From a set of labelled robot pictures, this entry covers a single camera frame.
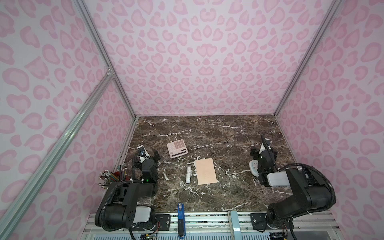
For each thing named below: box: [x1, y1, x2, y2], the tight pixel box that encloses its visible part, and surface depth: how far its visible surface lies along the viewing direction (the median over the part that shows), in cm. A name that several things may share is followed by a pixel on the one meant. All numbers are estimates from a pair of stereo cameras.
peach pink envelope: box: [195, 158, 218, 185], surface depth 92 cm
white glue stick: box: [185, 166, 192, 184], surface depth 89 cm
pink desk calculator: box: [167, 139, 189, 159], surface depth 100 cm
